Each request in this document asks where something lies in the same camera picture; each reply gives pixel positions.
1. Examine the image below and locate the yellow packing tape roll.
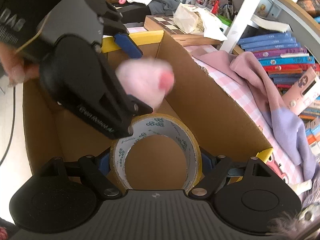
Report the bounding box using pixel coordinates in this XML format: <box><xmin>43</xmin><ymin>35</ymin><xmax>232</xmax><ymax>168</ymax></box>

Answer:
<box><xmin>109</xmin><ymin>114</ymin><xmax>202</xmax><ymax>190</ymax></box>

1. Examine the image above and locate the pink plush toy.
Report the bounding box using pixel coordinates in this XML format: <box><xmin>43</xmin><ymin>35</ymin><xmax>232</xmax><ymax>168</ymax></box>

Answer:
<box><xmin>115</xmin><ymin>58</ymin><xmax>175</xmax><ymax>109</ymax></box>

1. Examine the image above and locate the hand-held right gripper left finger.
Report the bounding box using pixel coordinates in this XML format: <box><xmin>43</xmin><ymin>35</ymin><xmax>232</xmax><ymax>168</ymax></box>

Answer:
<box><xmin>37</xmin><ymin>152</ymin><xmax>123</xmax><ymax>198</ymax></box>

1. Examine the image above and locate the person's left hand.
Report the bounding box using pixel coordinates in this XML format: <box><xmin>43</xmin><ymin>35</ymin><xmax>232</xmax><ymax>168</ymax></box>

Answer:
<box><xmin>0</xmin><ymin>42</ymin><xmax>41</xmax><ymax>87</ymax></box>

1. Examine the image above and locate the yellow cardboard box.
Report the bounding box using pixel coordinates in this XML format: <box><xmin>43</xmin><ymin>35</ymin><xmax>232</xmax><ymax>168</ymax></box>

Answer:
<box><xmin>22</xmin><ymin>30</ymin><xmax>274</xmax><ymax>190</ymax></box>

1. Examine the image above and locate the grey fluffy fabric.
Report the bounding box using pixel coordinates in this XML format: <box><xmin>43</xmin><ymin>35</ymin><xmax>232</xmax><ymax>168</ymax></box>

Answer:
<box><xmin>269</xmin><ymin>187</ymin><xmax>320</xmax><ymax>238</ymax></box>

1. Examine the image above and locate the open paperback book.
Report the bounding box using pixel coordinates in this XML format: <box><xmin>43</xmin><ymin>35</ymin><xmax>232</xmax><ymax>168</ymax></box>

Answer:
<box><xmin>251</xmin><ymin>14</ymin><xmax>292</xmax><ymax>33</ymax></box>

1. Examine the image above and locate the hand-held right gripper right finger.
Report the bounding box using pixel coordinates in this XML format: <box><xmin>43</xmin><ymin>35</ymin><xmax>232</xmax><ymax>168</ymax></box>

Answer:
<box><xmin>189</xmin><ymin>148</ymin><xmax>272</xmax><ymax>198</ymax></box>

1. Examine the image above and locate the white bookshelf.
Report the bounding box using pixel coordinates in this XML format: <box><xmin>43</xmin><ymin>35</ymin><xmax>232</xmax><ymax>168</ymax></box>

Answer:
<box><xmin>220</xmin><ymin>0</ymin><xmax>320</xmax><ymax>63</ymax></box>

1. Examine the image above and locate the pink cylindrical device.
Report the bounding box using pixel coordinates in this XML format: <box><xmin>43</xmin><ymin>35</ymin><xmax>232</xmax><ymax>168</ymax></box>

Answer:
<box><xmin>285</xmin><ymin>66</ymin><xmax>320</xmax><ymax>115</ymax></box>

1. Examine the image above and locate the row of colourful books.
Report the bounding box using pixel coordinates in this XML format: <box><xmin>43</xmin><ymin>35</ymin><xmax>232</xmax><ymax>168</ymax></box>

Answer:
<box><xmin>237</xmin><ymin>31</ymin><xmax>320</xmax><ymax>145</ymax></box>

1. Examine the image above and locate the grey garment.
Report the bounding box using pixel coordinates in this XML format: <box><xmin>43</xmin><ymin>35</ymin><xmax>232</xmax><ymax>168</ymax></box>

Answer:
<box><xmin>149</xmin><ymin>0</ymin><xmax>181</xmax><ymax>16</ymax></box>

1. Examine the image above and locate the wooden chessboard box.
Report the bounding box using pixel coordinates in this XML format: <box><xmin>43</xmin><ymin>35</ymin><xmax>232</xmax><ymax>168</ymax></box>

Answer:
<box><xmin>144</xmin><ymin>15</ymin><xmax>223</xmax><ymax>47</ymax></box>

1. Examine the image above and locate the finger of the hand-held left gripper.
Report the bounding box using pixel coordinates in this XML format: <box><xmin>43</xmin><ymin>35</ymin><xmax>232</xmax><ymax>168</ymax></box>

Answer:
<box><xmin>105</xmin><ymin>80</ymin><xmax>153</xmax><ymax>133</ymax></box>
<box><xmin>99</xmin><ymin>1</ymin><xmax>143</xmax><ymax>59</ymax></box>

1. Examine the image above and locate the pink and purple cloth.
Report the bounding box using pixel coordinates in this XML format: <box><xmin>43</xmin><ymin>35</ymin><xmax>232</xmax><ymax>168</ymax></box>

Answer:
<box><xmin>197</xmin><ymin>51</ymin><xmax>320</xmax><ymax>183</ymax></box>

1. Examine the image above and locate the red bottle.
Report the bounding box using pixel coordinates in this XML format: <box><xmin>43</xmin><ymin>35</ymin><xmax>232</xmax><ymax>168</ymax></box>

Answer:
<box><xmin>211</xmin><ymin>0</ymin><xmax>222</xmax><ymax>15</ymax></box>

